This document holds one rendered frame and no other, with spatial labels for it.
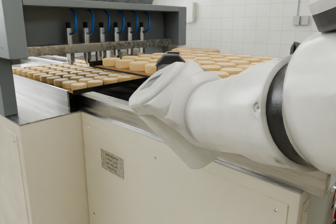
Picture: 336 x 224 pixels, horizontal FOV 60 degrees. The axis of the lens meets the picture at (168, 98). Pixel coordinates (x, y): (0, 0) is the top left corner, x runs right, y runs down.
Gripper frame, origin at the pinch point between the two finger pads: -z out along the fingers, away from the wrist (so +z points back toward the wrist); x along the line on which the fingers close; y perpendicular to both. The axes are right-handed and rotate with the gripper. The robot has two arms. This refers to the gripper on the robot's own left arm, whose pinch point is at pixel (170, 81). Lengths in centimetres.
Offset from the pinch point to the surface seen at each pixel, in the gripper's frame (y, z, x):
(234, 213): -12.8, 7.4, -25.4
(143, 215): 6.7, -11.9, -40.1
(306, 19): -205, -364, 18
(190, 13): -51, -474, 28
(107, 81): 20.3, -41.7, -8.4
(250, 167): -15.1, 8.2, -14.9
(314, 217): -25.7, 13.2, -22.3
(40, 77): 46, -49, -8
